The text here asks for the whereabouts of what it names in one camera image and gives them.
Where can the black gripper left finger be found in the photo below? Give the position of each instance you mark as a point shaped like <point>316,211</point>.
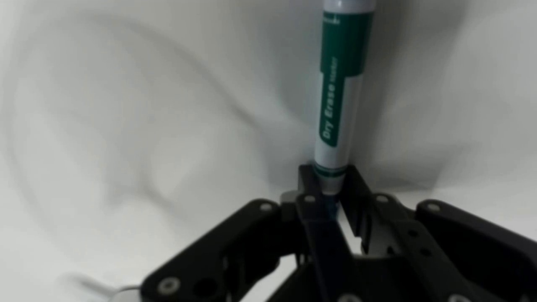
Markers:
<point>236,252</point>

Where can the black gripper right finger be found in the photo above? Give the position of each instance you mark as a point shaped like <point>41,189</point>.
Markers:
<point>447,257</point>

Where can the green dry erase marker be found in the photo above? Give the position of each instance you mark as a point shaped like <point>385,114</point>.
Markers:
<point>338,84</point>

